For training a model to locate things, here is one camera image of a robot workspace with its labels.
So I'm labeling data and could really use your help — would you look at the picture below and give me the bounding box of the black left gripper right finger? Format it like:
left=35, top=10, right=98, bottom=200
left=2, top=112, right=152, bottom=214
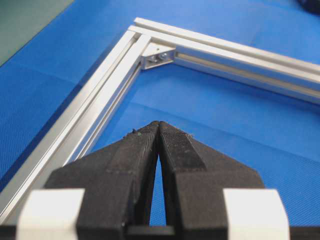
left=158, top=121, right=265, bottom=240

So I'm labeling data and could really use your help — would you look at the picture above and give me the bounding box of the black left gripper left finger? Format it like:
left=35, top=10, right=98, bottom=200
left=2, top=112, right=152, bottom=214
left=44, top=121, right=159, bottom=240

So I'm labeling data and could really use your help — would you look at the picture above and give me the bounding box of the blue table mat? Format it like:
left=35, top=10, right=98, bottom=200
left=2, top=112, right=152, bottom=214
left=0, top=0, right=320, bottom=226

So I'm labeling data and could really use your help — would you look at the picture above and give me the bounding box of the silver aluminium extrusion frame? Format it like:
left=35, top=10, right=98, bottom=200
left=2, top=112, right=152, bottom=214
left=0, top=17, right=320, bottom=224

